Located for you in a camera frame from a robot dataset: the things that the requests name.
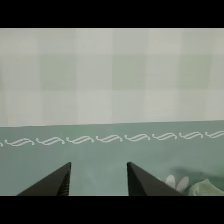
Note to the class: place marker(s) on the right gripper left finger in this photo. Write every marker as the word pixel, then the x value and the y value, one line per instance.
pixel 55 183

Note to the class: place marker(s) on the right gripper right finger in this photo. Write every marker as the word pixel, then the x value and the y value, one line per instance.
pixel 144 184

